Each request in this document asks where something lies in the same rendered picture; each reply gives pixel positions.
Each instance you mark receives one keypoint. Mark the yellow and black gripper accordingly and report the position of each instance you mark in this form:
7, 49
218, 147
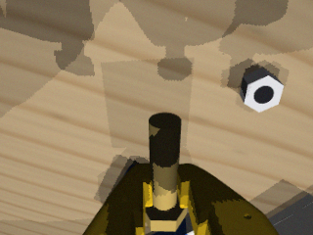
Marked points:
214, 208

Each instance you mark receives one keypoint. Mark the grey hex nut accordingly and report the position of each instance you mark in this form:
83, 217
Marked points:
261, 90

